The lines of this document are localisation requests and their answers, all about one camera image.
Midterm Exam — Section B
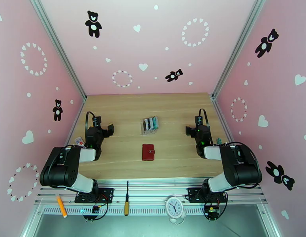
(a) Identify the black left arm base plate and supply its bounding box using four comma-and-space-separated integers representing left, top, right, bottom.
74, 187, 115, 204

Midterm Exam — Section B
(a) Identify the white alarm clock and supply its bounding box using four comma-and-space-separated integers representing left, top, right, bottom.
165, 197, 187, 224

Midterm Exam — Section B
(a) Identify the orange marker pen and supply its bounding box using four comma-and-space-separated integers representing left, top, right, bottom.
56, 194, 68, 218

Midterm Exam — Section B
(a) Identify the aluminium rail base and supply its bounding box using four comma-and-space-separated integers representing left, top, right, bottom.
34, 178, 268, 206

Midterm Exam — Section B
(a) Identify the perforated metal strip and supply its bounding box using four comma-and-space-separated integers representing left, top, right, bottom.
40, 205, 266, 216

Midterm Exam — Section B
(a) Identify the left wrist camera black cable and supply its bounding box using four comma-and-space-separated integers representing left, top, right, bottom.
84, 111, 97, 135

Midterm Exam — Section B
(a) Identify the aluminium frame post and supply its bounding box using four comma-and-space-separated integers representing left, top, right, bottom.
211, 0, 269, 100
28, 0, 87, 102

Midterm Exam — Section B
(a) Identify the red leather card holder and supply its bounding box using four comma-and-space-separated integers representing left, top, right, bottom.
142, 143, 155, 162

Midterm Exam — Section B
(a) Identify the wrist camera black cable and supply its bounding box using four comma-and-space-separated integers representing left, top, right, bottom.
84, 111, 97, 135
198, 108, 210, 128

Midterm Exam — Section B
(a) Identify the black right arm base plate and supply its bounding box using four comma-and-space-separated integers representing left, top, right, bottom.
187, 187, 228, 204

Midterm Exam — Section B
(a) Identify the yellow handle screwdriver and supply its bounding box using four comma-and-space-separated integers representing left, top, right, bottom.
124, 181, 131, 216

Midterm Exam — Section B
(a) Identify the right wrist camera black cable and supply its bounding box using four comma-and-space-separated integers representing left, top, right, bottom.
198, 108, 210, 128

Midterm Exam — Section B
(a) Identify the black yellow connector module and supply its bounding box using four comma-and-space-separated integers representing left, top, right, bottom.
205, 205, 220, 220

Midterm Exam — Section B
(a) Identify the clear acrylic card stand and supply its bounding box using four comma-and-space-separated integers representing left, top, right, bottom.
140, 116, 160, 135

